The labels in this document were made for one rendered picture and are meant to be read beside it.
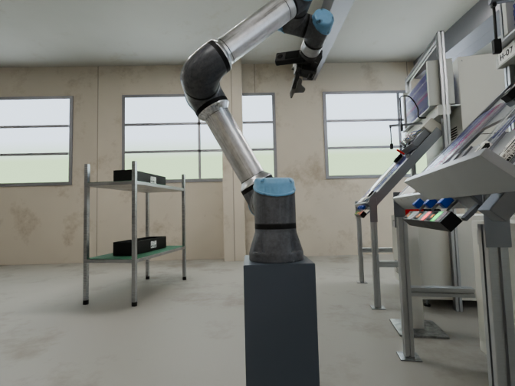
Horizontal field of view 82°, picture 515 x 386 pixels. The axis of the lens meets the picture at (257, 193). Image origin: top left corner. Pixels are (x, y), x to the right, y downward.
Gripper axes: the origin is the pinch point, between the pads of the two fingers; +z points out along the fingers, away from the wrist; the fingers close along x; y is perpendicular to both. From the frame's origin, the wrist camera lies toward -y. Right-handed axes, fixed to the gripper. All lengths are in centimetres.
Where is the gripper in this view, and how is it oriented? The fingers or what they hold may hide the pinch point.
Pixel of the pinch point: (290, 83)
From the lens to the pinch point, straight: 140.6
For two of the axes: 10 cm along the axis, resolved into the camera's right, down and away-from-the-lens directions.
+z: -1.6, 3.0, 9.4
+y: 9.8, 1.5, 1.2
